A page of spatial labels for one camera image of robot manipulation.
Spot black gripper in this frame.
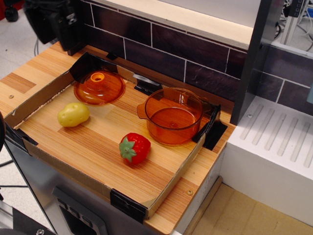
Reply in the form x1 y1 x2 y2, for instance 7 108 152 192
23 0 83 51

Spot yellow toy potato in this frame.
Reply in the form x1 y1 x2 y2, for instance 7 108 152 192
57 102 90 127

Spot orange transparent pot lid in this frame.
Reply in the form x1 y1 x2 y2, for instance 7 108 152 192
74 70 125 106

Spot orange transparent pot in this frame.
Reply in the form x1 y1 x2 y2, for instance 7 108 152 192
137 88 213 145

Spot cardboard fence with black tape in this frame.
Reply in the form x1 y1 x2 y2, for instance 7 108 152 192
0 50 234 234

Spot red toy strawberry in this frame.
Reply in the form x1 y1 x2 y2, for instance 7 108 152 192
119 133 151 165

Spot white toy sink drainboard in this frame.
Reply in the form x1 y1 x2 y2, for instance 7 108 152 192
220 97 313 225

